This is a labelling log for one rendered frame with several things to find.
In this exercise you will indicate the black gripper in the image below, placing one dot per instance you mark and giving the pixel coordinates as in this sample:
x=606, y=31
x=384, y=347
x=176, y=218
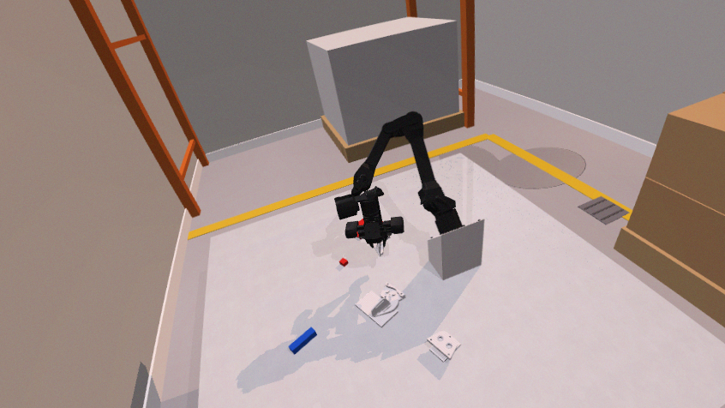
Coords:
x=395, y=226

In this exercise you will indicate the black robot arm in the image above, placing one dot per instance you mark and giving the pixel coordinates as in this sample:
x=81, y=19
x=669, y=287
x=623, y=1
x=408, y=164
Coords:
x=431, y=194

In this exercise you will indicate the blue rectangular block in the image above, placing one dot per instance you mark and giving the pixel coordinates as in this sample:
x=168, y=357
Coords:
x=299, y=343

